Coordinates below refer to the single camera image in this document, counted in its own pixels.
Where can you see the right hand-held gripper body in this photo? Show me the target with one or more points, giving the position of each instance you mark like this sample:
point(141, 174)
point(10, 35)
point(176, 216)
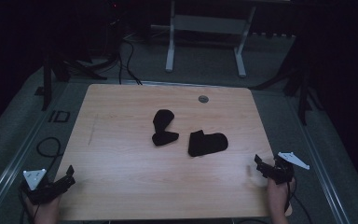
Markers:
point(281, 172)

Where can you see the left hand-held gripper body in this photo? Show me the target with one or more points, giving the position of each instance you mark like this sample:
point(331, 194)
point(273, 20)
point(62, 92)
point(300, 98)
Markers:
point(34, 180)

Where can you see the black sock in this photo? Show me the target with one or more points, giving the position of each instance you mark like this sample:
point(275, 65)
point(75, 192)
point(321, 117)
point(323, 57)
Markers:
point(163, 124)
point(206, 143)

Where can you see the person's right hand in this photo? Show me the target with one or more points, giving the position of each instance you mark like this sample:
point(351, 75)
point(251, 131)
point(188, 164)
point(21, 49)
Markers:
point(279, 197)

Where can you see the person's left hand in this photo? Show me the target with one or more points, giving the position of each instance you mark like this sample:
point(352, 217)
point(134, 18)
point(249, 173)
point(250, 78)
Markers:
point(45, 211)

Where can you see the black metal stand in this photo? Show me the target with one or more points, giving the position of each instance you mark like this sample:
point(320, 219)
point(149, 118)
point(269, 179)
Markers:
point(47, 84)
point(303, 90)

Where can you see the grey round table grommet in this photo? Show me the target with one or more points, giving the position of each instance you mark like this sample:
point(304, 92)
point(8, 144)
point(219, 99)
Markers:
point(203, 99)

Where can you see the metal floor rail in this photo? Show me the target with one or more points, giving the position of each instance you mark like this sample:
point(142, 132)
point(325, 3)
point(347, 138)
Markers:
point(15, 161)
point(320, 168)

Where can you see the white desk frame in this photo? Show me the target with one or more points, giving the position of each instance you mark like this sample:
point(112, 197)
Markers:
point(206, 24)

